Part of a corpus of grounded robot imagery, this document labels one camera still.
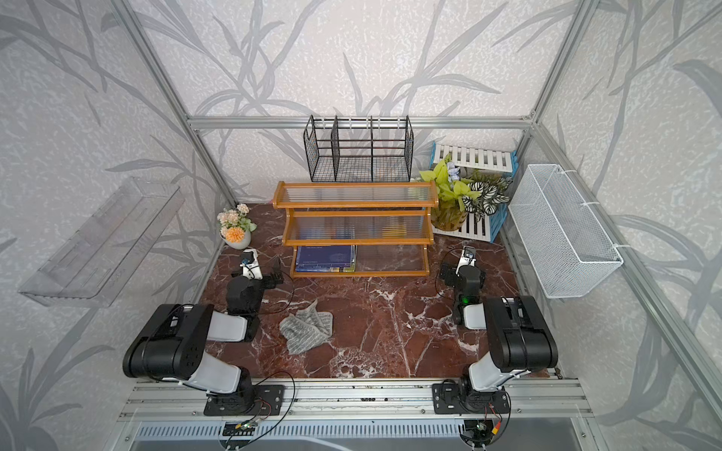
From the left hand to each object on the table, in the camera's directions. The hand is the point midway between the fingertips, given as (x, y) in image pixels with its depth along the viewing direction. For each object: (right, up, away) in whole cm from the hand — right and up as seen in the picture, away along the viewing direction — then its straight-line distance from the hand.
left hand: (265, 258), depth 90 cm
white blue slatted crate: (+74, +34, +9) cm, 82 cm away
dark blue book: (+18, 0, +9) cm, 20 cm away
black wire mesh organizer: (+30, +39, +15) cm, 52 cm away
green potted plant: (+68, +22, 0) cm, 71 cm away
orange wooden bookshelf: (+29, +9, +18) cm, 35 cm away
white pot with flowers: (-14, +10, +9) cm, 19 cm away
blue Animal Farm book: (+18, -5, +6) cm, 20 cm away
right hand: (+65, -1, +4) cm, 65 cm away
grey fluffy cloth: (+16, -20, -8) cm, 27 cm away
